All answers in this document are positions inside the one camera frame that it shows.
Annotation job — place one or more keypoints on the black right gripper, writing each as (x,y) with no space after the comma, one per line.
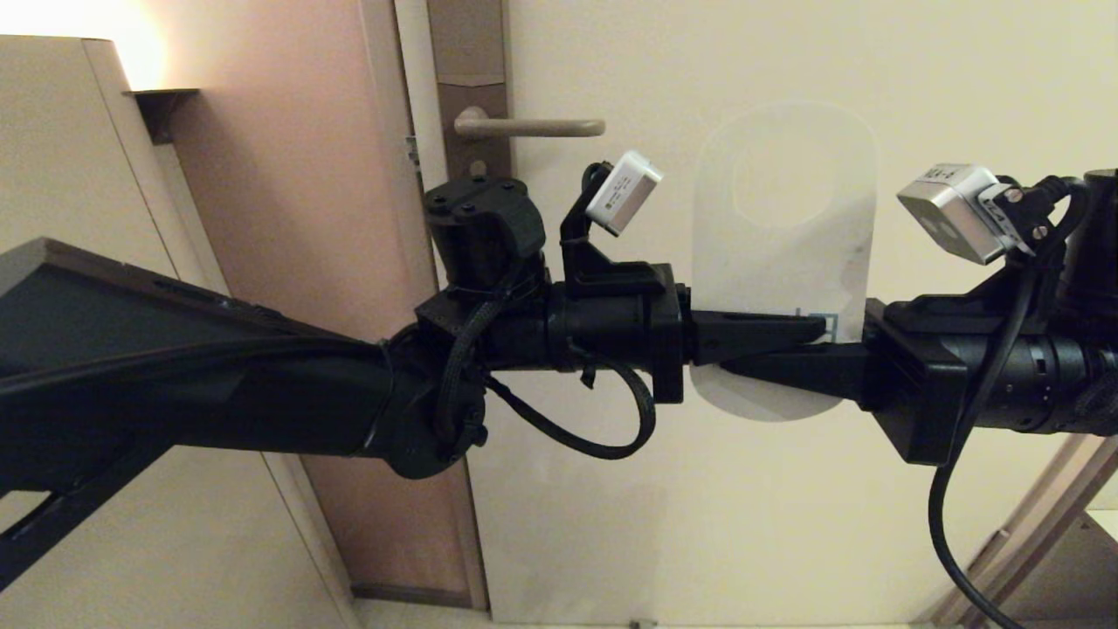
(917,393)

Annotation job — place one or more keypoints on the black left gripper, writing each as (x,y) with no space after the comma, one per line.
(668,349)

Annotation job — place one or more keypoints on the white and blue door hanger sign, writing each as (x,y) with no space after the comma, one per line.
(786,262)

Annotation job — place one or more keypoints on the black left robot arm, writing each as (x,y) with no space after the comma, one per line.
(175,376)

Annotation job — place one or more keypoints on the cream white door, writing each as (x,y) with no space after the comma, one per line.
(699,524)

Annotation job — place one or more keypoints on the brown metal lock plate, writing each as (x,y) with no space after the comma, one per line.
(467,44)

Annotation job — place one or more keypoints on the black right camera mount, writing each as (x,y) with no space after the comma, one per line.
(961,314)

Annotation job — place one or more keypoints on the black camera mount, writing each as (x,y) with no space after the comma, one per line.
(603,275)
(961,314)

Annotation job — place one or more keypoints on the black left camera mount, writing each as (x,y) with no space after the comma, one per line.
(603,275)

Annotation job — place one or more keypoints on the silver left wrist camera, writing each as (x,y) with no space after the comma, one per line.
(624,192)

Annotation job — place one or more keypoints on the closet frame hinge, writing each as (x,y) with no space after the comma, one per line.
(991,550)

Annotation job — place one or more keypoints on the brown closet frame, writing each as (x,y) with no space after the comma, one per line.
(1048,515)

